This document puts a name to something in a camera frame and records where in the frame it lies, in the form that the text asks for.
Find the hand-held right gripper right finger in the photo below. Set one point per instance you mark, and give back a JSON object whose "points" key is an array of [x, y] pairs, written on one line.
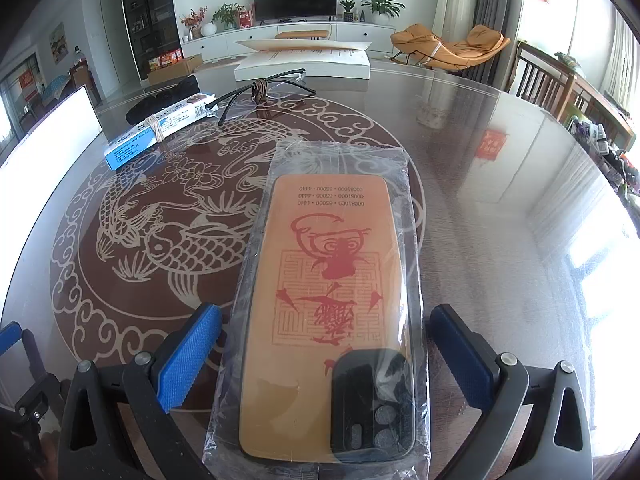
{"points": [[462, 355]]}

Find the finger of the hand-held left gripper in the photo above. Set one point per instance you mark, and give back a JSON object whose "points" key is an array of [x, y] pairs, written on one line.
{"points": [[10, 350]]}

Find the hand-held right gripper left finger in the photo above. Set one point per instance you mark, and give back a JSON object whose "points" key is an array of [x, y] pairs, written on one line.
{"points": [[187, 355]]}

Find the orange phone case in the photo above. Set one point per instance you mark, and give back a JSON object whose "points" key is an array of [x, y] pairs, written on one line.
{"points": [[325, 285]]}

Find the blue printed box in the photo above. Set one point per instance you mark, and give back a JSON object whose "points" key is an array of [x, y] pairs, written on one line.
{"points": [[155, 130]]}

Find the tan rubber band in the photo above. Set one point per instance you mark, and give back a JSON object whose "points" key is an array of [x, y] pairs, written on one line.
{"points": [[156, 127]]}

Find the pile of small bottles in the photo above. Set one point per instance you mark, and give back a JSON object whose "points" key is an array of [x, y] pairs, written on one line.
{"points": [[610, 155]]}

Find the black cloth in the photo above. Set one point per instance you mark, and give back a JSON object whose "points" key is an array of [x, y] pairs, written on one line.
{"points": [[155, 105]]}

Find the blue cloth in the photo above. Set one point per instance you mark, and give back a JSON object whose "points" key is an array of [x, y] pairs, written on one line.
{"points": [[54, 90]]}

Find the red door poster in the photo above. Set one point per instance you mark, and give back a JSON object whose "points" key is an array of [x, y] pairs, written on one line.
{"points": [[28, 84]]}

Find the black eyeglasses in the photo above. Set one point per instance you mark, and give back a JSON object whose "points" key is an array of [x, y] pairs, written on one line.
{"points": [[240, 92]]}

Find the brown cardboard box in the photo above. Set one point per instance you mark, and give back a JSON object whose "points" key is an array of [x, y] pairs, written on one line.
{"points": [[180, 67]]}

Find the wooden chair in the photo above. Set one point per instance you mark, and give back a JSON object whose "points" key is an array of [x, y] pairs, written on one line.
{"points": [[542, 75]]}

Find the orange snack boxes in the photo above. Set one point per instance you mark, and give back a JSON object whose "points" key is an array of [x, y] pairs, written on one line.
{"points": [[165, 59]]}

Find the white flat carton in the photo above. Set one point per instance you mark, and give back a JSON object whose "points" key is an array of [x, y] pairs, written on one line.
{"points": [[300, 67]]}

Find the orange lounge chair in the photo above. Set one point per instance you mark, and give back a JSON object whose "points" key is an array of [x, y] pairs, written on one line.
{"points": [[450, 45]]}

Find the white television cabinet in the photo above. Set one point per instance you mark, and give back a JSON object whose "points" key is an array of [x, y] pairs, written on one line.
{"points": [[220, 45]]}

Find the white door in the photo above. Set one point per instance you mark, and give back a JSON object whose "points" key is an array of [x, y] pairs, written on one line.
{"points": [[111, 40]]}

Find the white round vase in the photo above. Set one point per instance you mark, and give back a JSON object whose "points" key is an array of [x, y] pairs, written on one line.
{"points": [[208, 29]]}

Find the cream cardboard sheet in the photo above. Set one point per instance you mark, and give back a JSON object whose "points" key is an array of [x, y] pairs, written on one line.
{"points": [[300, 46]]}

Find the red flower arrangement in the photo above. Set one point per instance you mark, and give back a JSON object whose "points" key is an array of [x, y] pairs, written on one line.
{"points": [[192, 19]]}

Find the bushy green potted plant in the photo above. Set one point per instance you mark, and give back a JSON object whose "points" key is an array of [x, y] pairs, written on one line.
{"points": [[226, 15]]}

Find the red gift box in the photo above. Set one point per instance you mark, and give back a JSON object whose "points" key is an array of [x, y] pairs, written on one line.
{"points": [[246, 17]]}

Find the grey curtain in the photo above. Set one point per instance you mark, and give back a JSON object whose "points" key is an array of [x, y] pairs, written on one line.
{"points": [[497, 10]]}

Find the dark glass display cabinet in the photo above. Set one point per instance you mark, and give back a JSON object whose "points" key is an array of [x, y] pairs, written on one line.
{"points": [[150, 10]]}

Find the large green potted plant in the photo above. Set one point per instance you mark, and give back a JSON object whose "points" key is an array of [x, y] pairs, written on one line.
{"points": [[382, 6]]}

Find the small green potted plant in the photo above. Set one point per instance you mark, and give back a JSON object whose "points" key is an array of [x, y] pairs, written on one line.
{"points": [[347, 9]]}

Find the black television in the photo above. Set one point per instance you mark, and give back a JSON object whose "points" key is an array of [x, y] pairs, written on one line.
{"points": [[295, 0]]}

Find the framed wall picture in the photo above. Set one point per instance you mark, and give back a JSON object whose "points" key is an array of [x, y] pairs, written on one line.
{"points": [[57, 42]]}

